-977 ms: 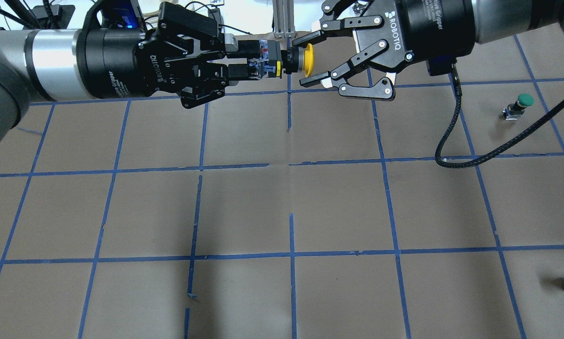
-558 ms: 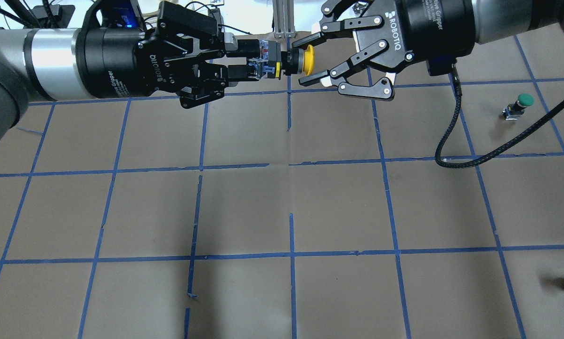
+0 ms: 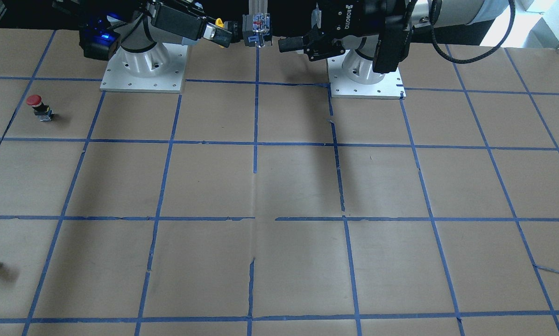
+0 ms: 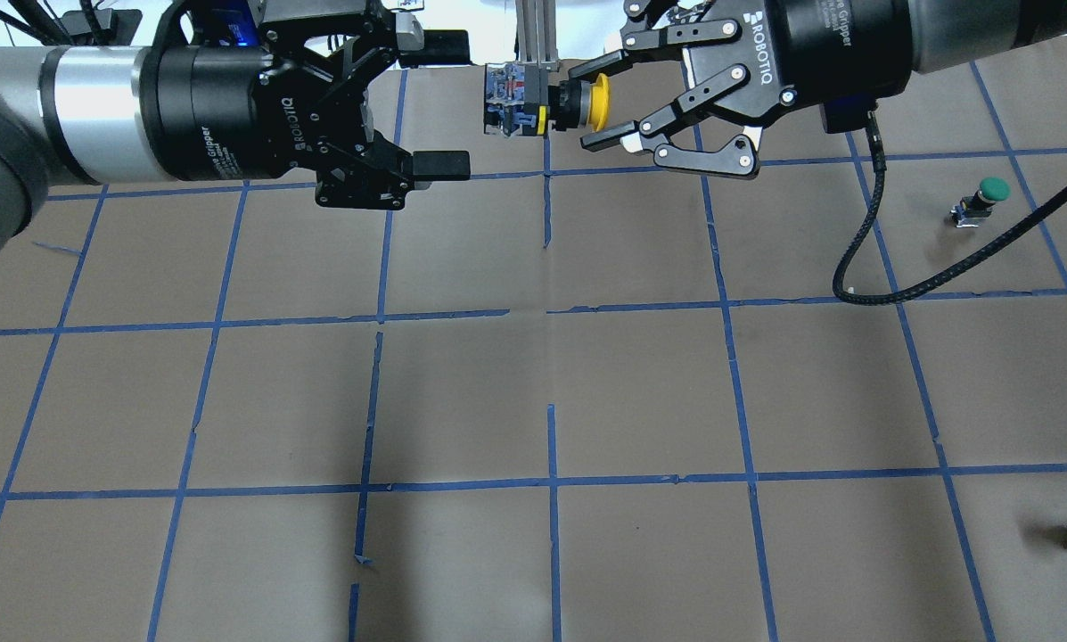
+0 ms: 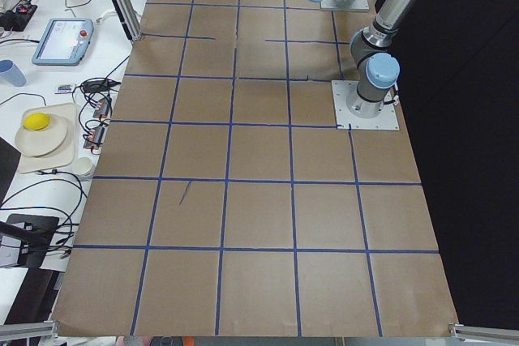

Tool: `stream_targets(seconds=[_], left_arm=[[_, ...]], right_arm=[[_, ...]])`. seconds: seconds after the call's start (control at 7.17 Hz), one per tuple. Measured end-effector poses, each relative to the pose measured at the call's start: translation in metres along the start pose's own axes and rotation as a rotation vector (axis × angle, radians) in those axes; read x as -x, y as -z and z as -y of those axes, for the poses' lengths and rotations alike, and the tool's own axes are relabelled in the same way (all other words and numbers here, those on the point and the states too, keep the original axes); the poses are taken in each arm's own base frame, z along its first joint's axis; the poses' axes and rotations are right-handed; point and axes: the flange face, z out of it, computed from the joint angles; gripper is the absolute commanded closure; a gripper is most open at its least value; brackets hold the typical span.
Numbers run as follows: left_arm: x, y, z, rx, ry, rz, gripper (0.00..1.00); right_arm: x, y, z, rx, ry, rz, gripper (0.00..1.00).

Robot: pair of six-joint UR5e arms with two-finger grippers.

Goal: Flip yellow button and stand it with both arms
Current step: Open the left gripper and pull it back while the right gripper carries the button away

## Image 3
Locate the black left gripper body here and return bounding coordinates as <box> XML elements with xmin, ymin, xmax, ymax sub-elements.
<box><xmin>303</xmin><ymin>0</ymin><xmax>412</xmax><ymax>74</ymax></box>

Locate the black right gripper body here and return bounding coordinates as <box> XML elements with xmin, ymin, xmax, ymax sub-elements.
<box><xmin>143</xmin><ymin>0</ymin><xmax>217</xmax><ymax>45</ymax></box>

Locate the yellow push button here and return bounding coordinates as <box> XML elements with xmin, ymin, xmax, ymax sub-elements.
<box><xmin>215</xmin><ymin>13</ymin><xmax>272</xmax><ymax>48</ymax></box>

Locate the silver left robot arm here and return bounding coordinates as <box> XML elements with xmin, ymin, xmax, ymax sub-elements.
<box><xmin>294</xmin><ymin>0</ymin><xmax>508</xmax><ymax>74</ymax></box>

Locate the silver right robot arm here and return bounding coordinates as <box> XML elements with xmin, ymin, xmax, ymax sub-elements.
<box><xmin>52</xmin><ymin>0</ymin><xmax>317</xmax><ymax>61</ymax></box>

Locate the red push button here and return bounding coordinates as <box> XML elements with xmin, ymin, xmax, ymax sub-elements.
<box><xmin>26</xmin><ymin>94</ymin><xmax>53</xmax><ymax>122</ymax></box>

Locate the aluminium frame post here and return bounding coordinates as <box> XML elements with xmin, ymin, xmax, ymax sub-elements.
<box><xmin>248</xmin><ymin>0</ymin><xmax>269</xmax><ymax>15</ymax></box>

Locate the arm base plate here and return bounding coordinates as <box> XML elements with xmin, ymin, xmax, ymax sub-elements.
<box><xmin>100</xmin><ymin>43</ymin><xmax>189</xmax><ymax>94</ymax></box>
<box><xmin>327</xmin><ymin>49</ymin><xmax>407</xmax><ymax>99</ymax></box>

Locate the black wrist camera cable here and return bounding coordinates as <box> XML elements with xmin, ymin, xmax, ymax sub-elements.
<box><xmin>429</xmin><ymin>0</ymin><xmax>516</xmax><ymax>65</ymax></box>

